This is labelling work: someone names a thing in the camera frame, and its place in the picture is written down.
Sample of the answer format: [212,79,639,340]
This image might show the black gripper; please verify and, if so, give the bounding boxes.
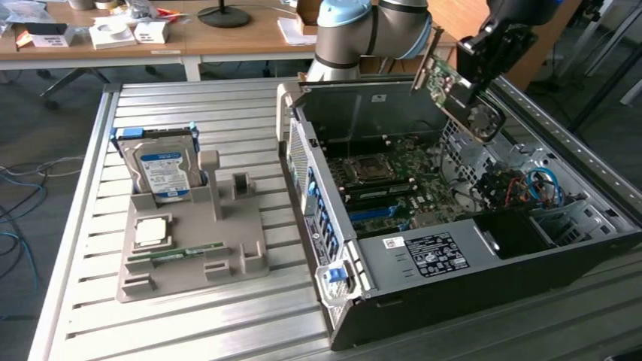
[454,0,563,86]

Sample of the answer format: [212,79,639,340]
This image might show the green graphics card with fan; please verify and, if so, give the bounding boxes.
[410,26,507,144]

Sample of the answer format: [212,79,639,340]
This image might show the wooden cabinet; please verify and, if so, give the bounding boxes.
[430,0,583,91]

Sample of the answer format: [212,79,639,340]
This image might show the green motherboard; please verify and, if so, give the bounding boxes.
[326,135,483,240]

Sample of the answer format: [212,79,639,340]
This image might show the brown cardboard box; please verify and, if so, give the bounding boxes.
[295,0,322,26]

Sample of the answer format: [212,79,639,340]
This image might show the CPU socket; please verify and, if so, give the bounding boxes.
[348,153,390,181]

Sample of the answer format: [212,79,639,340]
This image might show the white paper stack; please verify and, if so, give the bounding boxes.
[276,17,317,47]

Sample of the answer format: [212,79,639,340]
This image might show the silver metal disk bay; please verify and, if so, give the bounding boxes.
[526,199,620,247]

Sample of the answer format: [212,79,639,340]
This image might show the blue expansion slot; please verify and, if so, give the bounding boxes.
[350,205,402,223]

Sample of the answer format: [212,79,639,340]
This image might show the wooden desk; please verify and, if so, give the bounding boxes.
[0,0,460,82]

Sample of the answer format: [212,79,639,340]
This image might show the black round lamp base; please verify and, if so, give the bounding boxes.
[196,0,252,29]

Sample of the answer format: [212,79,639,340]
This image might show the grey power supply unit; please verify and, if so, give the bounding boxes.
[356,219,503,293]

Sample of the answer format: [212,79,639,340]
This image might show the black open PC case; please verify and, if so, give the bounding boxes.
[276,68,642,353]

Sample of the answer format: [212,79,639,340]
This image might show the blue case latch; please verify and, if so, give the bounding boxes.
[323,265,350,283]

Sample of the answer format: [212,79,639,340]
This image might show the small white cardboard box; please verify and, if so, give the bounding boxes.
[133,20,171,45]

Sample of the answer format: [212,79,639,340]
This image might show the hard disk in blue caddy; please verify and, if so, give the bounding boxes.
[108,122,208,206]

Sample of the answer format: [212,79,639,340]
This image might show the beige parts rack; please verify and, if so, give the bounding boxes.
[115,150,272,304]

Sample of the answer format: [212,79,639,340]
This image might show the green RAM stick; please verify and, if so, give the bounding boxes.
[127,240,225,263]

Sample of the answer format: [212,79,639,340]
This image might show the black chair base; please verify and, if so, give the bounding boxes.
[39,67,111,110]

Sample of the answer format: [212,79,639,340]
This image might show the silver CPU chip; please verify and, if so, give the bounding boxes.
[135,219,169,248]

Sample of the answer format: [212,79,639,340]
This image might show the white box with black lid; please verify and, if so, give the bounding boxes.
[24,22,76,49]

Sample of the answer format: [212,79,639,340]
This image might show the blue wire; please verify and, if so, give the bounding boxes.
[526,167,566,206]

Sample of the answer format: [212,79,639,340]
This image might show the red wire bundle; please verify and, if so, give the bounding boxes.
[503,176,527,206]

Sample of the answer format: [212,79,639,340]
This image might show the white floor cable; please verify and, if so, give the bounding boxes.
[0,156,85,177]

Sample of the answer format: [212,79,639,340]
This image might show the blue floor cable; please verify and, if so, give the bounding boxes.
[0,182,49,320]

